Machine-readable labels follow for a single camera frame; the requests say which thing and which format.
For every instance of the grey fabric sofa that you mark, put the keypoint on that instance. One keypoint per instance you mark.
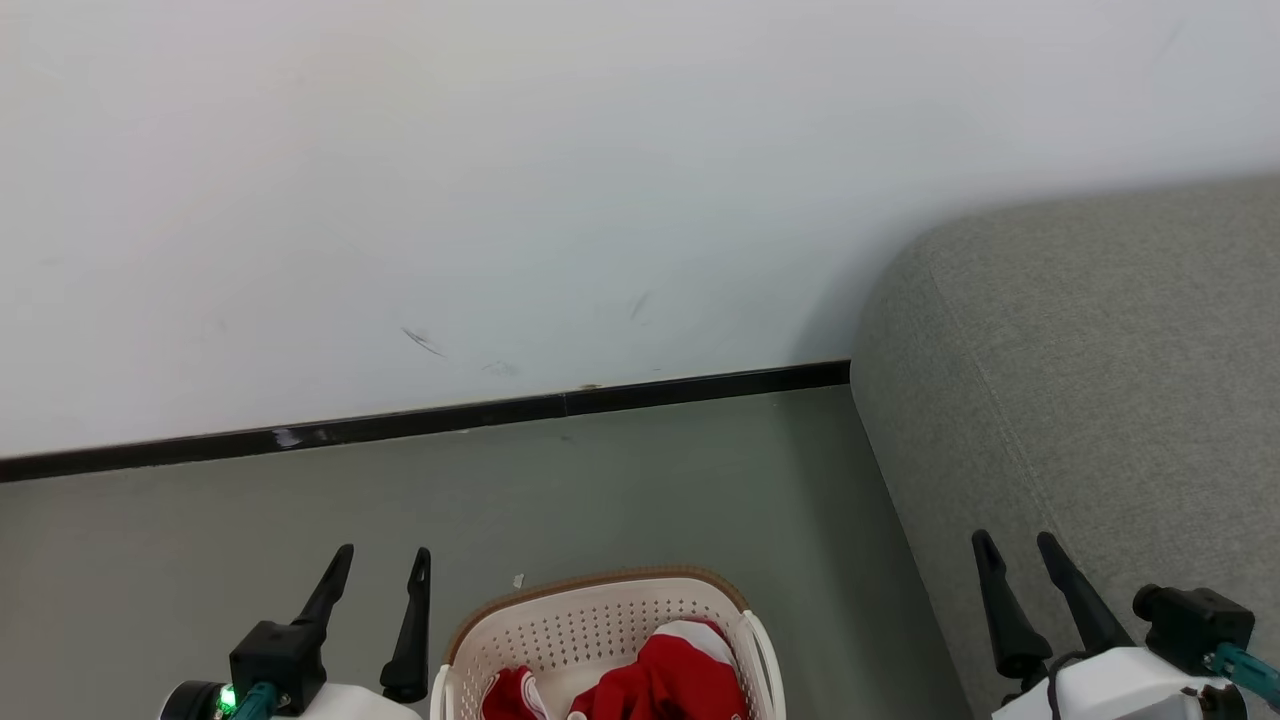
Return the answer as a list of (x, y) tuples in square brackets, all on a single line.
[(1100, 350)]

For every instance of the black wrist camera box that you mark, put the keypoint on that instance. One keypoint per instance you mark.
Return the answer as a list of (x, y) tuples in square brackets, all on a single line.
[(1195, 625), (275, 660)]

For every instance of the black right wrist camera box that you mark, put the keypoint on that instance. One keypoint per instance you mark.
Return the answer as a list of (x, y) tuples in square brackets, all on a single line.
[(1195, 625)]

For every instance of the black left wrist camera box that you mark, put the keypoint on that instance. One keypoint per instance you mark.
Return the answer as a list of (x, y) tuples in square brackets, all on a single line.
[(275, 660)]

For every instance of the black baseboard strip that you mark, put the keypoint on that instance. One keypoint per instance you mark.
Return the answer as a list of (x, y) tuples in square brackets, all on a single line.
[(400, 422)]

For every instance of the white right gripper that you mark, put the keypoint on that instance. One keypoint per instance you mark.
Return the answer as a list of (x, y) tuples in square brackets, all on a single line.
[(1130, 690)]

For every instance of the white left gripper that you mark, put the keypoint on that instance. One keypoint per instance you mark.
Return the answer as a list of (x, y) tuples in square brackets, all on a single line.
[(350, 705)]

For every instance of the red Bulls jersey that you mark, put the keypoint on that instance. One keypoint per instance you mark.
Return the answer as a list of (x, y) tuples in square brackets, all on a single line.
[(670, 680)]

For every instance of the cream perforated laundry basket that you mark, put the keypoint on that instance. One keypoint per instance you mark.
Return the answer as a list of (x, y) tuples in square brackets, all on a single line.
[(580, 630)]

